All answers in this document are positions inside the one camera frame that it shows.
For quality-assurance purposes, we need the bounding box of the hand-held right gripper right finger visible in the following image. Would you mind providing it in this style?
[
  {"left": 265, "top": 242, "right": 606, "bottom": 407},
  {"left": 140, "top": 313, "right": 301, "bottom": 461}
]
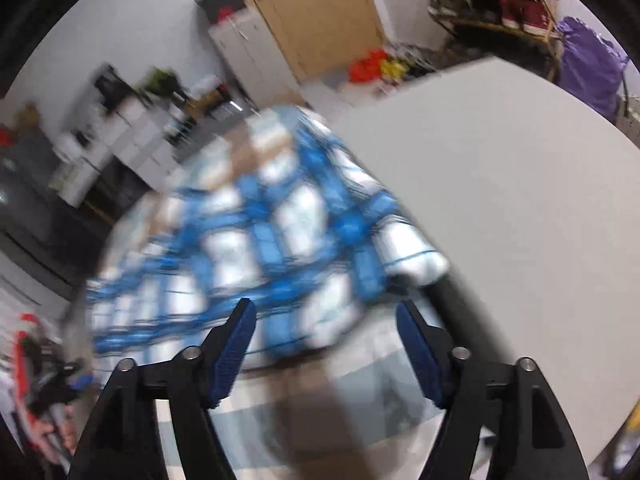
[{"left": 395, "top": 300, "right": 591, "bottom": 480}]

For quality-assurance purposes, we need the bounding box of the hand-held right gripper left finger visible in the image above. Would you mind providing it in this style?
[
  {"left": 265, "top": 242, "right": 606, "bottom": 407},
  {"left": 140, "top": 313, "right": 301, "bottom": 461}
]
[{"left": 67, "top": 297, "right": 258, "bottom": 480}]

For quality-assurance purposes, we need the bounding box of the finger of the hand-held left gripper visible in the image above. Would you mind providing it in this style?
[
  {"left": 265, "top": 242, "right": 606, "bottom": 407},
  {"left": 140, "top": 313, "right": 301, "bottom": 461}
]
[{"left": 62, "top": 360, "right": 96, "bottom": 398}]

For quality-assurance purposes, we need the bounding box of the blue plaid shirt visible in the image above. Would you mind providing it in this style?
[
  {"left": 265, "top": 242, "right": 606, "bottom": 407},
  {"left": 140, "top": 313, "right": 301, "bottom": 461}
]
[{"left": 85, "top": 105, "right": 451, "bottom": 366}]

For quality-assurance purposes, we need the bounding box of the grey low table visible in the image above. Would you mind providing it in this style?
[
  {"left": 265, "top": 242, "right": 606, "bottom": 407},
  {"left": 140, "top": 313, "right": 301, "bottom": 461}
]
[{"left": 330, "top": 56, "right": 640, "bottom": 466}]

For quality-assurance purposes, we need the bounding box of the dark grey wardrobe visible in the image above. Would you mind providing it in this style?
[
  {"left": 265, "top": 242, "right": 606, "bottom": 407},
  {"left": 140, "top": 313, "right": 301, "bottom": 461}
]
[{"left": 0, "top": 125, "right": 121, "bottom": 281}]

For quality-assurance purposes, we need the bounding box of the white drawer desk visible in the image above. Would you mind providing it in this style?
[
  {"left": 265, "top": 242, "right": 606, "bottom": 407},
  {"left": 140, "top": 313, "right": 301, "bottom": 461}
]
[{"left": 47, "top": 95, "right": 201, "bottom": 208}]

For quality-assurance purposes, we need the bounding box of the dark green plant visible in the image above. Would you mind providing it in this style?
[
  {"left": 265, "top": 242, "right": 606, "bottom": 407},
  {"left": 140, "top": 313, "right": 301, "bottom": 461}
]
[{"left": 140, "top": 66, "right": 183, "bottom": 98}]

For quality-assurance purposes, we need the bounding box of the yellow bag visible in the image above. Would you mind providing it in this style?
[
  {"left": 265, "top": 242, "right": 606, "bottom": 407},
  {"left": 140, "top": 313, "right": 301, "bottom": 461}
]
[{"left": 380, "top": 55, "right": 406, "bottom": 81}]

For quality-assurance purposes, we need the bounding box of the black box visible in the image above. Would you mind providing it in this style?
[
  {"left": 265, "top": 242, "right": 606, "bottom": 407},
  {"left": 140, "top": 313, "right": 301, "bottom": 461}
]
[{"left": 95, "top": 62, "right": 133, "bottom": 106}]

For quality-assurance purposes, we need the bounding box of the white metal locker cabinet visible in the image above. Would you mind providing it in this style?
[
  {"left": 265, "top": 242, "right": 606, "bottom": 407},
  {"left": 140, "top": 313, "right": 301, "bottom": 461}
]
[{"left": 207, "top": 10, "right": 301, "bottom": 106}]

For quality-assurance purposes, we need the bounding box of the purple bag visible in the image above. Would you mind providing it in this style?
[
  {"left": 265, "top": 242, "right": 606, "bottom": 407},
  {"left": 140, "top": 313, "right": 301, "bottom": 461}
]
[{"left": 555, "top": 16, "right": 631, "bottom": 121}]

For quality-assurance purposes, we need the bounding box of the wooden door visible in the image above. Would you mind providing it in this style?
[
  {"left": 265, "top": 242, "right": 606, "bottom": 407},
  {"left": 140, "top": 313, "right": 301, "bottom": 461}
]
[{"left": 220, "top": 0, "right": 386, "bottom": 83}]

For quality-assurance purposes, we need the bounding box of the wooden shoe rack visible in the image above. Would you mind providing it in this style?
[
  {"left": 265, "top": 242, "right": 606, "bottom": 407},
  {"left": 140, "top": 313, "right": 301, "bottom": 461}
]
[{"left": 415, "top": 0, "right": 561, "bottom": 81}]

